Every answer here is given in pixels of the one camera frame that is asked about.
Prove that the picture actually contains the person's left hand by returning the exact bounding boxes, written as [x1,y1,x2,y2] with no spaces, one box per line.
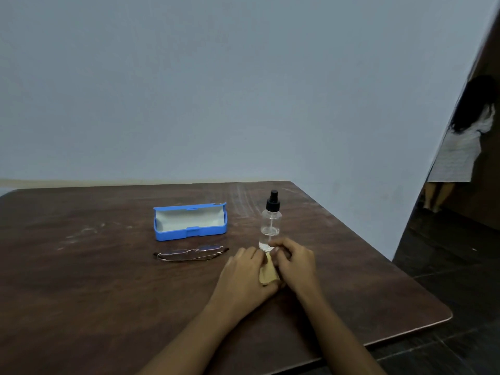
[209,246,280,316]

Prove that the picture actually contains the beige cleaning cloth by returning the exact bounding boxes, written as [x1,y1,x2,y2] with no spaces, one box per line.
[259,252,280,286]

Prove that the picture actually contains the clear spray bottle black cap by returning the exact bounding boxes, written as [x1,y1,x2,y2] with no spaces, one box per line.
[259,190,283,253]

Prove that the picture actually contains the thin-framed eyeglasses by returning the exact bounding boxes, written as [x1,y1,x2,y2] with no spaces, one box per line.
[153,246,230,262]

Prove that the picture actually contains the person's left forearm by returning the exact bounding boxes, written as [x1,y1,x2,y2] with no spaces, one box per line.
[137,298,235,375]

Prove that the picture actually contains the blue glasses case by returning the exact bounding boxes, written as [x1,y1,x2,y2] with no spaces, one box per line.
[153,202,228,242]

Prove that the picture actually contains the person's right hand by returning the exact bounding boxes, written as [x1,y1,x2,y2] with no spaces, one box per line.
[267,237,323,301]

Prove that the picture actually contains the person's right forearm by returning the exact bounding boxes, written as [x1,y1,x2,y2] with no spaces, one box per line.
[294,290,387,375]

